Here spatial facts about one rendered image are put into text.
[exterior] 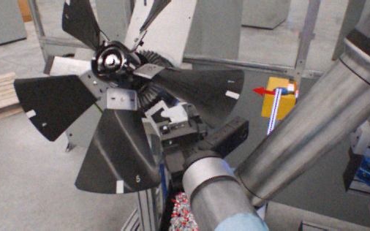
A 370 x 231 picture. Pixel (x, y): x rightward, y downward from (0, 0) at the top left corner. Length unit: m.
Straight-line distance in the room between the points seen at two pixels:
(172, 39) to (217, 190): 0.76
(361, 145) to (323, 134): 0.66
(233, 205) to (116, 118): 0.49
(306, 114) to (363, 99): 0.06
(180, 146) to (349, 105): 0.25
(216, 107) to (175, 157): 0.25
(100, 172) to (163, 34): 0.58
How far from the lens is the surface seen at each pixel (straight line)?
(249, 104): 1.48
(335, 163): 1.67
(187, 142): 0.43
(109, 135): 0.72
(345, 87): 0.34
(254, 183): 0.41
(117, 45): 0.74
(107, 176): 0.72
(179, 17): 1.04
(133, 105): 0.76
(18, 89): 0.94
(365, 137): 1.00
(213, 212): 0.32
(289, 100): 0.90
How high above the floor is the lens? 1.46
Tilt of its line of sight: 32 degrees down
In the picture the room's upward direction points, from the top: straight up
